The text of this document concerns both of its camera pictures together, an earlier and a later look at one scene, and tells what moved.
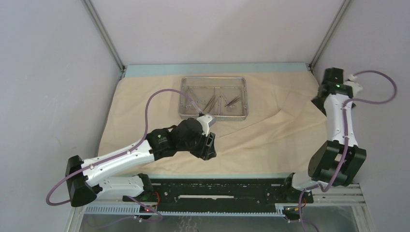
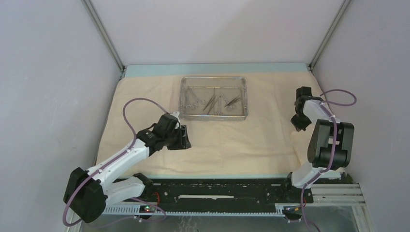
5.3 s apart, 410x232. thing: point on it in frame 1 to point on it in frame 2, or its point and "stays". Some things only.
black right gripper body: (318, 100) to (301, 121)
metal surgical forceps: (210, 102) stays
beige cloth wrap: (285, 130) stays
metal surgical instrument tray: (224, 98) stays
